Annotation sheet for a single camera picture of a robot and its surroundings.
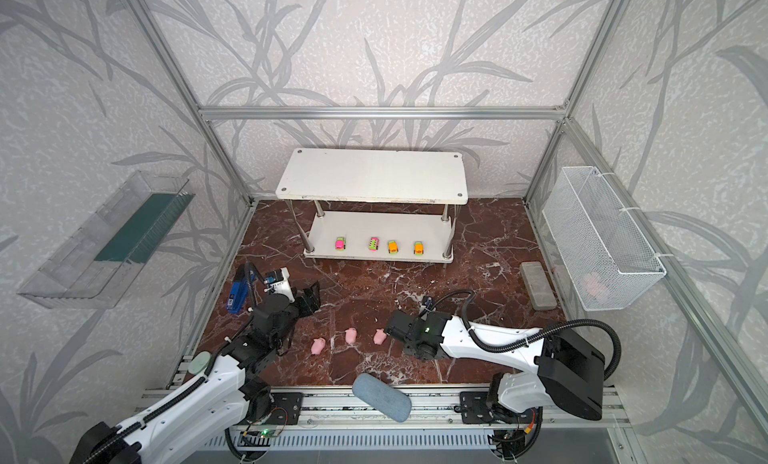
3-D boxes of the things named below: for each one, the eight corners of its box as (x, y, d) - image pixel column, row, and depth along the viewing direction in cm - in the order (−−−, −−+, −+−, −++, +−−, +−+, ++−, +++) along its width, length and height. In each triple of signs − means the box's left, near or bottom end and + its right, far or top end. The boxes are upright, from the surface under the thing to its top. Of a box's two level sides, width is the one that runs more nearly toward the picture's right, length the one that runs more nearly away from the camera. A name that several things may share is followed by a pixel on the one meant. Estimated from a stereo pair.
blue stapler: (225, 313, 92) (218, 307, 89) (243, 269, 103) (237, 262, 99) (243, 313, 92) (237, 307, 89) (259, 269, 103) (254, 262, 99)
